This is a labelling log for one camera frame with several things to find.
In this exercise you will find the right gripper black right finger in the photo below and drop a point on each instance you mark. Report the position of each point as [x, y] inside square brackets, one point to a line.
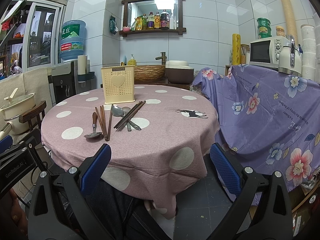
[273, 216]

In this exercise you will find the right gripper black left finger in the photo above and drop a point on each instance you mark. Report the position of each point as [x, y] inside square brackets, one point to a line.
[59, 210]

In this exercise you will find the wooden handled metal spoon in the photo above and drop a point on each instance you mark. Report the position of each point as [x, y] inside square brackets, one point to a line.
[94, 133]

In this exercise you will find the dark chopstick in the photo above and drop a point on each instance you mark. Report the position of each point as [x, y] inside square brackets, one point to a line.
[127, 118]
[130, 115]
[120, 109]

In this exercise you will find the large stainless steel spoon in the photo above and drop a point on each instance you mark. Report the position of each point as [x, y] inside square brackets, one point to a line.
[121, 112]

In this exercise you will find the translucent plastic spoon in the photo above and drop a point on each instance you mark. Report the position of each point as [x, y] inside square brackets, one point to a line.
[126, 110]

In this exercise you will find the dark wooden stool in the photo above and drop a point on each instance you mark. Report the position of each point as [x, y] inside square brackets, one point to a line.
[34, 116]

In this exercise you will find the cream cooking pot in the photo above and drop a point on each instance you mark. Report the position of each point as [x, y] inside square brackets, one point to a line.
[13, 109]

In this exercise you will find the purple floral cloth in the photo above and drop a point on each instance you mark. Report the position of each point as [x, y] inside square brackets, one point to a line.
[269, 120]

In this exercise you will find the water dispenser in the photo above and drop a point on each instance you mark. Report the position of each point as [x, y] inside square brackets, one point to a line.
[67, 82]

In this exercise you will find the pink polka dot tablecloth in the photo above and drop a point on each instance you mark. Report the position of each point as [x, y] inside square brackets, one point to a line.
[155, 162]

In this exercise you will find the cream plastic utensil holder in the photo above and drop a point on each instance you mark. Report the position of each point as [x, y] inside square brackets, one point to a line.
[118, 84]

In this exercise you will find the blue water jug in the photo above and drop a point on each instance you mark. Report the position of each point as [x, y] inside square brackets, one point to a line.
[72, 40]

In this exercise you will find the yellow soap bottle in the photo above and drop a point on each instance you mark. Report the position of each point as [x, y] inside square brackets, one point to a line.
[132, 61]

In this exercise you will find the white microwave oven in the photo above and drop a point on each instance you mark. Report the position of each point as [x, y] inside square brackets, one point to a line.
[265, 52]

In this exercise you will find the brown white rice cooker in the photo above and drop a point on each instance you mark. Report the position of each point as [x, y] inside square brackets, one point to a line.
[179, 72]

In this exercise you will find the green hanging packet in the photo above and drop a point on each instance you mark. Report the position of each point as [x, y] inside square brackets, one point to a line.
[113, 25]

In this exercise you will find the yellow roll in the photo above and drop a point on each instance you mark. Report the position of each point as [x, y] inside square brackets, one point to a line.
[236, 49]

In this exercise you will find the bronze faucet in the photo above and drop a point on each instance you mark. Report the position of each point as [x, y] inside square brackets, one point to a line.
[163, 58]

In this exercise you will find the white stacked containers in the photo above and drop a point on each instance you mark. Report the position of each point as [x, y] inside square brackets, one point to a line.
[310, 46]

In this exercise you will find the stacked green bowls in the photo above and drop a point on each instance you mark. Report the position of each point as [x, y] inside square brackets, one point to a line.
[264, 29]

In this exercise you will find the stack of paper cups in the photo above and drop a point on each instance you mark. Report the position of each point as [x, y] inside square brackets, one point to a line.
[290, 19]

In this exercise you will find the wooden framed mirror shelf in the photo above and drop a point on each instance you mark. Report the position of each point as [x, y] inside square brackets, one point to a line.
[152, 16]

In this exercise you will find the window with white frame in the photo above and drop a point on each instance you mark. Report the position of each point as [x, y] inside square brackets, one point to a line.
[30, 32]

